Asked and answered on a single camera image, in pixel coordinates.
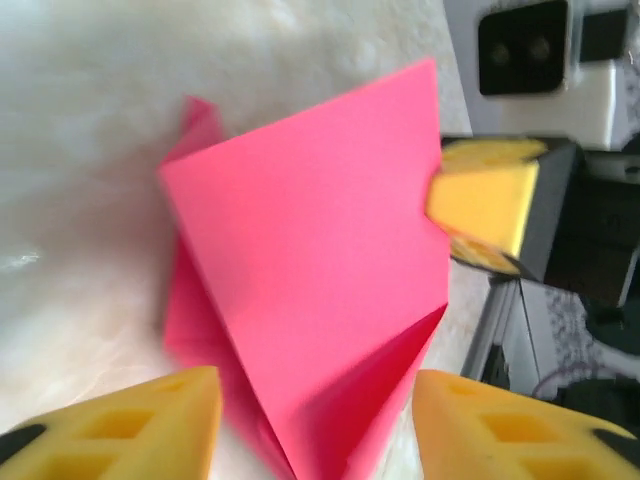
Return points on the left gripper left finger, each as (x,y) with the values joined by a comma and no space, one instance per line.
(125,435)

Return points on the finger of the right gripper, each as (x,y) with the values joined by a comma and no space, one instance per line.
(480,210)

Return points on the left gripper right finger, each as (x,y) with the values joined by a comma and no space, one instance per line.
(500,440)

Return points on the pink cloth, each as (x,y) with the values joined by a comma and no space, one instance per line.
(310,250)

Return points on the aluminium side rail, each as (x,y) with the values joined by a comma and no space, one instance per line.
(500,325)

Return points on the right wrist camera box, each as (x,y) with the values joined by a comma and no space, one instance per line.
(520,50)

